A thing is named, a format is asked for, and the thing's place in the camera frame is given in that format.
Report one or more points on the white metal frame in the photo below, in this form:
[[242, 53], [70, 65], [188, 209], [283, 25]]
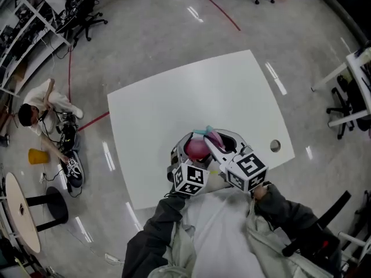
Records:
[[355, 239]]

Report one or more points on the white shelving rack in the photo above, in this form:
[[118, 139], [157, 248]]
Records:
[[20, 33]]

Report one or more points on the person's right forearm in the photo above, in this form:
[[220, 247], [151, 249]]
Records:
[[285, 213]]

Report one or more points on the black chair with armrest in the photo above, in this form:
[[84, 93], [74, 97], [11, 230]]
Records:
[[319, 230]]

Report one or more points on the gripper with marker cube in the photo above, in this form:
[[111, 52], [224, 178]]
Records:
[[74, 169]]

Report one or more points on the white desk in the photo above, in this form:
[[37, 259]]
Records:
[[358, 65]]

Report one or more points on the yellow bucket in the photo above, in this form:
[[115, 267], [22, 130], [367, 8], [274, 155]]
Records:
[[37, 156]]

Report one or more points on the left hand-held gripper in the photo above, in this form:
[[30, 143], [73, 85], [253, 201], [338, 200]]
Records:
[[189, 179]]

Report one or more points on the person's white shirt torso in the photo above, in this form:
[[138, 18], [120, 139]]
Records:
[[223, 233]]

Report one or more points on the person's left forearm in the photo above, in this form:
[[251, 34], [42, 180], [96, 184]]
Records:
[[158, 230]]

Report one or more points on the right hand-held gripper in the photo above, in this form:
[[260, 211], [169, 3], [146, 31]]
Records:
[[246, 171]]

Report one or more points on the red floor tape line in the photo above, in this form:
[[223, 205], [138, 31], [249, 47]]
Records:
[[223, 13], [94, 121], [69, 74]]

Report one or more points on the round wooden side table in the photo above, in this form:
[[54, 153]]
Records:
[[21, 213]]

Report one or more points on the pink spray bottle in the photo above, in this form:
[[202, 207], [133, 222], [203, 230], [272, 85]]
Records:
[[197, 149]]

